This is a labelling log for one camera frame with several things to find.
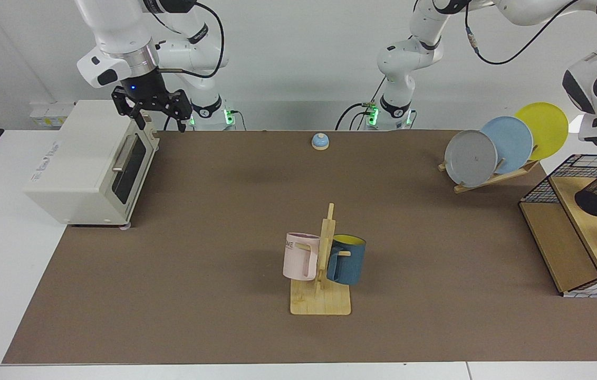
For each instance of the teal mug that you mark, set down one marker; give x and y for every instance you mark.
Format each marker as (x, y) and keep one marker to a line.
(348, 261)

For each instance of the pink mug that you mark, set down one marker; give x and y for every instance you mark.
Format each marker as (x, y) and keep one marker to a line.
(298, 258)

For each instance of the brown table cloth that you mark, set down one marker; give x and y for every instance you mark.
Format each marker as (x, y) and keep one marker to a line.
(224, 295)

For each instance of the grey plate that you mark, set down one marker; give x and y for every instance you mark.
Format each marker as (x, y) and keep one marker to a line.
(470, 158)

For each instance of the small blue round bell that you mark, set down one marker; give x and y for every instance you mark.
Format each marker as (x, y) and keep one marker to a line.
(320, 141)

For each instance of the wooden cup stand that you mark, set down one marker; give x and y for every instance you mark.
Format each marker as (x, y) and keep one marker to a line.
(319, 303)

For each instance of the pale toaster oven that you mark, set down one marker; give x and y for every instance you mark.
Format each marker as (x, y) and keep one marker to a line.
(82, 158)

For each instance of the wooden plate rack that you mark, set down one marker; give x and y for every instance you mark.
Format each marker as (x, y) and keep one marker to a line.
(488, 182)

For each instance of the yellow plate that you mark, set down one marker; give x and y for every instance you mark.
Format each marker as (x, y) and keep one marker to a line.
(549, 129)

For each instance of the light blue plate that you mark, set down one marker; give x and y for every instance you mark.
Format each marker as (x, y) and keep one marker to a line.
(512, 140)

